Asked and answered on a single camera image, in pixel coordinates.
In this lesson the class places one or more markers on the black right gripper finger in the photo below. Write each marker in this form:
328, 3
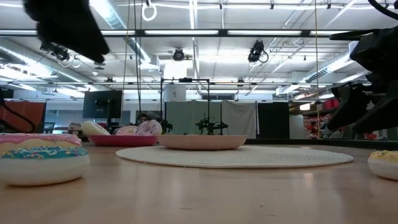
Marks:
385, 115
351, 102

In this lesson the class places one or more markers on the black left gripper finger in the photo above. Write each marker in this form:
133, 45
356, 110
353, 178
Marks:
81, 40

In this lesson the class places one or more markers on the yellow frosted sprinkle donut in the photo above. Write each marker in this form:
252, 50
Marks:
387, 168

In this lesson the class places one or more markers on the magenta plate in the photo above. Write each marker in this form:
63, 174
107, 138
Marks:
121, 141

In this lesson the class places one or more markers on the teal frosted sprinkle donut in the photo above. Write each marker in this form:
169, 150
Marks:
43, 171

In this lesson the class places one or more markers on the light pink plate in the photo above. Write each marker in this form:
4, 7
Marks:
202, 142

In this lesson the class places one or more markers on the large red storage bin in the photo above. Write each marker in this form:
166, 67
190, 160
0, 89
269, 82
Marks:
331, 103

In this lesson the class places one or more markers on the storage shelf rack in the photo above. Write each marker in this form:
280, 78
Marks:
314, 124

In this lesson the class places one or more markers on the overhead light bar beam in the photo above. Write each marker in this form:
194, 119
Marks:
140, 32

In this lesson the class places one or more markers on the black monitor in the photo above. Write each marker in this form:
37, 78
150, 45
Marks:
102, 104

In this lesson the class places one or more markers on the black partition panel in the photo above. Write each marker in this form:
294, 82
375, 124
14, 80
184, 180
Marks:
273, 119

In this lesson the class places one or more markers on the orange panel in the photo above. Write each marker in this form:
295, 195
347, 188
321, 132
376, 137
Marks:
28, 109

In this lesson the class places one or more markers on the cluttered desk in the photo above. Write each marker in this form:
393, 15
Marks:
74, 127

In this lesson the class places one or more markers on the dark office chair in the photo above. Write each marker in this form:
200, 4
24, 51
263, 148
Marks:
49, 127

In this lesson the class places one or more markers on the person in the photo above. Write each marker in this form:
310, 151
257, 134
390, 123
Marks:
143, 117

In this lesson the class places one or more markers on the white cylindrical column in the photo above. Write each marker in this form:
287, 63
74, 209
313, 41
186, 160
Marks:
175, 93

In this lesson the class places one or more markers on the large pink frosted donut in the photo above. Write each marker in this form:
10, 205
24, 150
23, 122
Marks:
31, 141

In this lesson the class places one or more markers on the white hanging sheet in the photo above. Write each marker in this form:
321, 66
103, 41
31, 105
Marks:
239, 119

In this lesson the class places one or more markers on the round white woven mat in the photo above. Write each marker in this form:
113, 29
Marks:
248, 157

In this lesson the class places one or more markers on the grey partition panel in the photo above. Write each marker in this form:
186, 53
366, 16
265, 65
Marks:
183, 118

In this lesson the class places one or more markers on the small black background robot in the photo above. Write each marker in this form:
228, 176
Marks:
211, 126

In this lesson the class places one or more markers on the black ceiling camera device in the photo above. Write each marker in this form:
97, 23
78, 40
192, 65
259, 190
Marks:
57, 51

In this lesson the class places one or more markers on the black table frame rail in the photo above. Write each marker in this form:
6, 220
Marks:
311, 142

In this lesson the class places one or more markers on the black overhead camera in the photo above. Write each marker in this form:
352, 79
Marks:
178, 55

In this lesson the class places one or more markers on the black background frame stand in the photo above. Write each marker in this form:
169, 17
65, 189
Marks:
185, 80

